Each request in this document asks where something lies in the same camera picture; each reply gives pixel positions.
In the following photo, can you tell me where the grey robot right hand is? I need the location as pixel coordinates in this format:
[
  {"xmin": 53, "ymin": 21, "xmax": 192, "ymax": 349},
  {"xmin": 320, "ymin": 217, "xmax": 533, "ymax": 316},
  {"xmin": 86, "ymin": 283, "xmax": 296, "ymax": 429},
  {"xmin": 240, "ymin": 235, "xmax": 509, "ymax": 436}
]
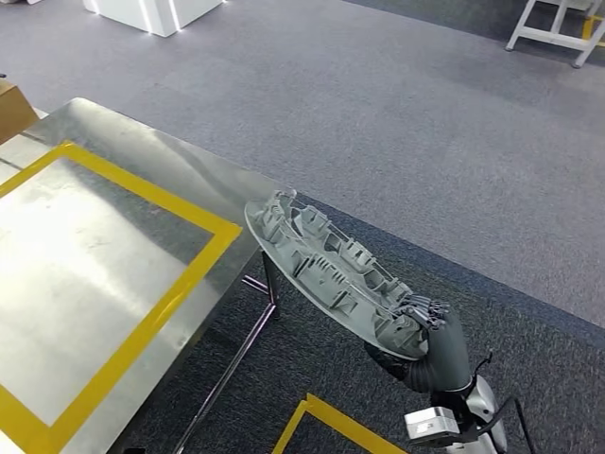
[{"xmin": 364, "ymin": 294, "xmax": 474, "ymax": 396}]

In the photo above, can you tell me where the white table frame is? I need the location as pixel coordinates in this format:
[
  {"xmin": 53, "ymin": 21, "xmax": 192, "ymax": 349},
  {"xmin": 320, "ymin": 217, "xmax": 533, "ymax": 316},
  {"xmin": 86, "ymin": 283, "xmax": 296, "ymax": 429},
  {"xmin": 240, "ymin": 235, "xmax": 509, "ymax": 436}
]
[{"xmin": 505, "ymin": 0, "xmax": 605, "ymax": 70}]

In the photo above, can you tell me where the yellow floor tape square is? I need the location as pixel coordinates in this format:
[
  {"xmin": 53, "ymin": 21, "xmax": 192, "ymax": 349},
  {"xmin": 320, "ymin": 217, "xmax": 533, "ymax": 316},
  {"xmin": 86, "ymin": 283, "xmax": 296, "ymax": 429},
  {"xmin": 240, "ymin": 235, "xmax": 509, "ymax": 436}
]
[{"xmin": 271, "ymin": 393, "xmax": 407, "ymax": 454}]

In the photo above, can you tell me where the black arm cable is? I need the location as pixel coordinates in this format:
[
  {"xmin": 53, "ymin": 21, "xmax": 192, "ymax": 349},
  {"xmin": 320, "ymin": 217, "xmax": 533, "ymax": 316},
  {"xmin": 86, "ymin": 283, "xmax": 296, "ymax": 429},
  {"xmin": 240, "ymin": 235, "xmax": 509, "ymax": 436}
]
[{"xmin": 472, "ymin": 350, "xmax": 537, "ymax": 454}]

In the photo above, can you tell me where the white lit plinth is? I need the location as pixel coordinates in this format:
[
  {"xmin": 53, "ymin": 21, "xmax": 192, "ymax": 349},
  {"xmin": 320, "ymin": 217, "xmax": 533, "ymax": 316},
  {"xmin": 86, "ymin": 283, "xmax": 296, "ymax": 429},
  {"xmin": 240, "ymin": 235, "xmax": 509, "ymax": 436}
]
[{"xmin": 82, "ymin": 0, "xmax": 226, "ymax": 39}]

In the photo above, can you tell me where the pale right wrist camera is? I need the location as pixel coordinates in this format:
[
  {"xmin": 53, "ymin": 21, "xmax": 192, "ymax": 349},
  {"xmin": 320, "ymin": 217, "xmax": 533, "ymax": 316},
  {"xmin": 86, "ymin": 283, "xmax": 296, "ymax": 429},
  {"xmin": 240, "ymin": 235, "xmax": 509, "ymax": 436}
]
[{"xmin": 404, "ymin": 406, "xmax": 462, "ymax": 449}]

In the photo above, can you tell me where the grey plastic wheel hubcap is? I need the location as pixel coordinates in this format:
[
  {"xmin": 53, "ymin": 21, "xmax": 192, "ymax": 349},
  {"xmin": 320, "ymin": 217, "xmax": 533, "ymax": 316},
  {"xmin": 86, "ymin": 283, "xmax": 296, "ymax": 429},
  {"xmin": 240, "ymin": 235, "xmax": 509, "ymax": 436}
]
[{"xmin": 244, "ymin": 189, "xmax": 447, "ymax": 363}]

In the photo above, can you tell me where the brown cardboard box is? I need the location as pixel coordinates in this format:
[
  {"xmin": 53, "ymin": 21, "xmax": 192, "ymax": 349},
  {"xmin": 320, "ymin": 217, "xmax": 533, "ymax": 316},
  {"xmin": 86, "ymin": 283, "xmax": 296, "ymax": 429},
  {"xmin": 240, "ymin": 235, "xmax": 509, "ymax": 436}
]
[{"xmin": 0, "ymin": 78, "xmax": 40, "ymax": 146}]

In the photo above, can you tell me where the steel workbench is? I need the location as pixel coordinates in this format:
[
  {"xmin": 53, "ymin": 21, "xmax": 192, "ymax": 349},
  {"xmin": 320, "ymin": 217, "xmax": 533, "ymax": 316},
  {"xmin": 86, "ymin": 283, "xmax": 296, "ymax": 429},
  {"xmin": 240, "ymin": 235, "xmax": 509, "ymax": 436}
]
[{"xmin": 0, "ymin": 96, "xmax": 295, "ymax": 454}]

